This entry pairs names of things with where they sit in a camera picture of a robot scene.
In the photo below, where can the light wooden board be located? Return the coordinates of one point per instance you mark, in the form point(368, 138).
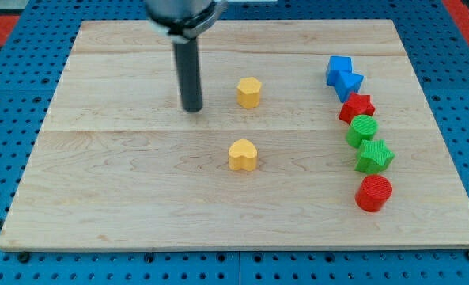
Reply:
point(119, 166)

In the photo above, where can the yellow hexagon block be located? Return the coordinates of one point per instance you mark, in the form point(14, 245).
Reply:
point(248, 92)

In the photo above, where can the blue cube block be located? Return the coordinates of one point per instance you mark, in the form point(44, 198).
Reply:
point(335, 65)

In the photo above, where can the red star block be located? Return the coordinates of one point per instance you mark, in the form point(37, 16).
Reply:
point(356, 104)

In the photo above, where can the red cylinder block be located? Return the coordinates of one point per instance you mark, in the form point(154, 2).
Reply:
point(373, 193)

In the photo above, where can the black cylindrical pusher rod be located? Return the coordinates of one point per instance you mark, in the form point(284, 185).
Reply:
point(188, 74)

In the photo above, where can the green cylinder block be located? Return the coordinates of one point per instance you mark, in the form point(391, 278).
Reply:
point(362, 127)

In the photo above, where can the green star block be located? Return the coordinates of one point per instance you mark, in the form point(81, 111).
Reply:
point(373, 157)

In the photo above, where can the yellow heart block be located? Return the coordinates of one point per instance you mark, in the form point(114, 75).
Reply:
point(243, 155)

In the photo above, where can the blue triangle block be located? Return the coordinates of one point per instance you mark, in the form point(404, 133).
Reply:
point(346, 83)

